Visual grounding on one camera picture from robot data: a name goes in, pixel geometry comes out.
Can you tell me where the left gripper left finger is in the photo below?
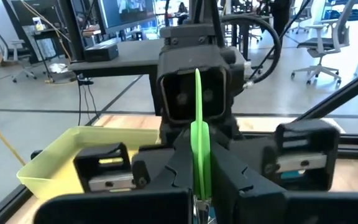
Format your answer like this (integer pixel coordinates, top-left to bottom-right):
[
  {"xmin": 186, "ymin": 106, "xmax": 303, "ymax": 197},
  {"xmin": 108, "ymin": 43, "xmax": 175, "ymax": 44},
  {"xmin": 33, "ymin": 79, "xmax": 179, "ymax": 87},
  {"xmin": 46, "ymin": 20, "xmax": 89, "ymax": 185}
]
[{"xmin": 34, "ymin": 188, "xmax": 196, "ymax": 224}]

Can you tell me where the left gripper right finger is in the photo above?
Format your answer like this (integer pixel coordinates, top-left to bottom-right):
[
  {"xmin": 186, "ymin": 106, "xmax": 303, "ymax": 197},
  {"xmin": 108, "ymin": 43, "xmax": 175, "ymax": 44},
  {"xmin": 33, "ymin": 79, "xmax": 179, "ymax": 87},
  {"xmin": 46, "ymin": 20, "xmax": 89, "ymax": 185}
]
[{"xmin": 211, "ymin": 189, "xmax": 358, "ymax": 224}]

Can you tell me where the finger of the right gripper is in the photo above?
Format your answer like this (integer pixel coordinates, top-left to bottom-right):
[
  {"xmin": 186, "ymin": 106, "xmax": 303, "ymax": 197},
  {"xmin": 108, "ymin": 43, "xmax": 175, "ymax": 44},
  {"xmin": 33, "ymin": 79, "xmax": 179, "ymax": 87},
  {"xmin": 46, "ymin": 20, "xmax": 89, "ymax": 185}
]
[
  {"xmin": 131, "ymin": 129, "xmax": 196, "ymax": 191},
  {"xmin": 210, "ymin": 139, "xmax": 285, "ymax": 200}
]

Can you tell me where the deep green silicone spatula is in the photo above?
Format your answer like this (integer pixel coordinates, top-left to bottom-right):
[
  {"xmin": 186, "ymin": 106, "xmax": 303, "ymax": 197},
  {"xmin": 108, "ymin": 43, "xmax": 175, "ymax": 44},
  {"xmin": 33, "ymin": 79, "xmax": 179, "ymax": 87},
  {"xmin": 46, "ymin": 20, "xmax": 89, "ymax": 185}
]
[{"xmin": 190, "ymin": 68, "xmax": 213, "ymax": 224}]

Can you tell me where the blue plastic bin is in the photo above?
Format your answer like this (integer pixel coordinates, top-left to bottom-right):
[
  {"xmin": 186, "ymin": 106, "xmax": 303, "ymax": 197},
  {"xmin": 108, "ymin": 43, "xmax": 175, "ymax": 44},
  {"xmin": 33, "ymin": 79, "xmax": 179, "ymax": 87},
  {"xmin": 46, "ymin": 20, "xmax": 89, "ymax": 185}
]
[{"xmin": 278, "ymin": 169, "xmax": 309, "ymax": 180}]

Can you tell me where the yellow plastic bin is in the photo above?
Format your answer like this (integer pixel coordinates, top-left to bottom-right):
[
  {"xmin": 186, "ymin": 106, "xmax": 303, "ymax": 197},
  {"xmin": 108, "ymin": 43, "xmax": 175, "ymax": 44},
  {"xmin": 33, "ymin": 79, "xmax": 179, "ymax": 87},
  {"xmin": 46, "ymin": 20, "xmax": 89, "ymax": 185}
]
[{"xmin": 16, "ymin": 126, "xmax": 161, "ymax": 200}]

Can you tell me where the white office chair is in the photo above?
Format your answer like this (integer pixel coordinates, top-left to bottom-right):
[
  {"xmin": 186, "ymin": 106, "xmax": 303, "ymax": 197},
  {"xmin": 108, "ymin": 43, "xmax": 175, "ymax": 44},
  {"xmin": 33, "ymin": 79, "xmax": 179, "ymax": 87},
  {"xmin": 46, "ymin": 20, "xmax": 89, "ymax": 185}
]
[{"xmin": 290, "ymin": 0, "xmax": 354, "ymax": 86}]

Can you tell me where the grey desk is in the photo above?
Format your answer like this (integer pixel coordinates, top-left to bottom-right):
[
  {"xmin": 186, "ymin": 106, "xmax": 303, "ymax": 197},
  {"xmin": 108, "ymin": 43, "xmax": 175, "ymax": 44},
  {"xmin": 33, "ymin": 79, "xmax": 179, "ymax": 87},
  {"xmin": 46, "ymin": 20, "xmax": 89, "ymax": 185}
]
[{"xmin": 68, "ymin": 39, "xmax": 167, "ymax": 116}]

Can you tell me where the black office table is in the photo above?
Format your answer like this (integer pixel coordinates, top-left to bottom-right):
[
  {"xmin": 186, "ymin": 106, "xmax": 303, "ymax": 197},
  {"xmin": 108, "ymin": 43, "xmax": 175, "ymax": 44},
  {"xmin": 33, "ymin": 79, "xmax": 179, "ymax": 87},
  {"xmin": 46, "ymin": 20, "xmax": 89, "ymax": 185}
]
[{"xmin": 225, "ymin": 14, "xmax": 273, "ymax": 60}]

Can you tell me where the person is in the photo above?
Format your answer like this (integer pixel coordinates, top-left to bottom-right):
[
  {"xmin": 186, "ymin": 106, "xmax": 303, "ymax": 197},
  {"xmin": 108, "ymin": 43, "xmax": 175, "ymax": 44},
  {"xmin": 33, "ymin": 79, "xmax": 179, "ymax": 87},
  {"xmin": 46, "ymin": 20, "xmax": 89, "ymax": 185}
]
[
  {"xmin": 177, "ymin": 1, "xmax": 190, "ymax": 26},
  {"xmin": 270, "ymin": 0, "xmax": 291, "ymax": 60}
]

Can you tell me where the small black desktop box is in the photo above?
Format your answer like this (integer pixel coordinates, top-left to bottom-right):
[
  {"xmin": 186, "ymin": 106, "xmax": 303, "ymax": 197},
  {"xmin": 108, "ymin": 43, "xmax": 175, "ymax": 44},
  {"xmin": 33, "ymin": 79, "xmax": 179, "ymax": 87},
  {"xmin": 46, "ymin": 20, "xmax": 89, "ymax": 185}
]
[{"xmin": 83, "ymin": 43, "xmax": 120, "ymax": 62}]

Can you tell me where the monitor with blue screen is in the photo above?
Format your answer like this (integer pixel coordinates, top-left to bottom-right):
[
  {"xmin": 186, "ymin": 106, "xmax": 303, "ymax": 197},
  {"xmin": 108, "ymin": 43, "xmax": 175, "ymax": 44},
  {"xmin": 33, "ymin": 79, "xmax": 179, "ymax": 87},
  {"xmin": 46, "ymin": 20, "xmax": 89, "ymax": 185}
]
[{"xmin": 96, "ymin": 0, "xmax": 158, "ymax": 35}]

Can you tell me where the grey office chair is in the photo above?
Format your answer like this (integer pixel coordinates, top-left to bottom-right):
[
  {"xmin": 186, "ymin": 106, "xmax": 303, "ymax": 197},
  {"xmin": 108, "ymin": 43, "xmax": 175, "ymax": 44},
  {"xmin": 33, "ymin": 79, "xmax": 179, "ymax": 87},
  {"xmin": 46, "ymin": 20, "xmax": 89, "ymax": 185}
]
[{"xmin": 0, "ymin": 24, "xmax": 39, "ymax": 83}]

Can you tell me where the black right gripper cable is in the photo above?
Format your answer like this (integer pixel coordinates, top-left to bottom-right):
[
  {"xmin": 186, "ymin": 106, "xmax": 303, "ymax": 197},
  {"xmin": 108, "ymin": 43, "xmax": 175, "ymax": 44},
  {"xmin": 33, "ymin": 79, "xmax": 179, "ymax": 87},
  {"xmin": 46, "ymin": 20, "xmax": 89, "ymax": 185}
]
[{"xmin": 221, "ymin": 14, "xmax": 282, "ymax": 85}]

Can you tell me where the black desk cable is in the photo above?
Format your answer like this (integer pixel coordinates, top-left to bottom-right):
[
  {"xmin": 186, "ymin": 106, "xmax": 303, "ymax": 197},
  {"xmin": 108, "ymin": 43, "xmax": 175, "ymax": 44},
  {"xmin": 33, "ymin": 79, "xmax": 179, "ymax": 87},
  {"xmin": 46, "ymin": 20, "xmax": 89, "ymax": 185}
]
[{"xmin": 76, "ymin": 77, "xmax": 101, "ymax": 127}]

